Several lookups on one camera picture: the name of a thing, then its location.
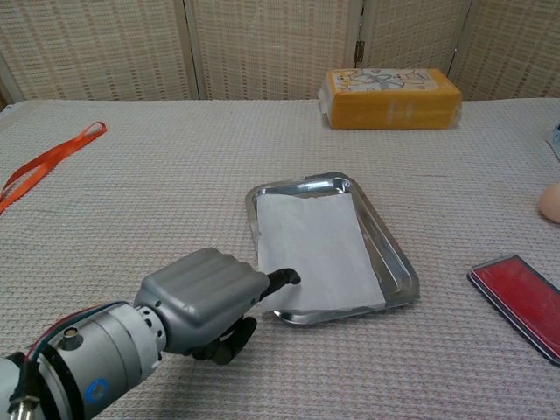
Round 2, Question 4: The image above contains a beige woven folding screen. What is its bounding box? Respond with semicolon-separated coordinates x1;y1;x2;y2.
0;0;560;102

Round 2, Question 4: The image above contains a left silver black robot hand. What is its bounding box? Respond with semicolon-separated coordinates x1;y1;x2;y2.
133;247;302;367

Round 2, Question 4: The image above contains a beige egg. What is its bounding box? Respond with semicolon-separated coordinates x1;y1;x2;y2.
538;181;560;227

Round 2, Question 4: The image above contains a blue white toothpaste box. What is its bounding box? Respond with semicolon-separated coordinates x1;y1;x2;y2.
544;123;560;161

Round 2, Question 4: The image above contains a white paper sheet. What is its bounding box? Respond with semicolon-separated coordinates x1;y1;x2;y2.
255;193;387;315

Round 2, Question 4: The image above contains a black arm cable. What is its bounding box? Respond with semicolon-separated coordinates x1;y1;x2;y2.
8;354;44;420

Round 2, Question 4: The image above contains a yellow tissue pack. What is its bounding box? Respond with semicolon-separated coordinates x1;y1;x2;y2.
318;66;464;130

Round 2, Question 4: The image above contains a red ink pad case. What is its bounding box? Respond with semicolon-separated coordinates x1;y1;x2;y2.
466;254;560;367

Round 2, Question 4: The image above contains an orange lanyard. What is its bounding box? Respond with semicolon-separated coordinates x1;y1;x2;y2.
0;121;108;215

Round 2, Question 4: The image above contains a silver metal tray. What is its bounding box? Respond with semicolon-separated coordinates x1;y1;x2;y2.
244;171;421;327

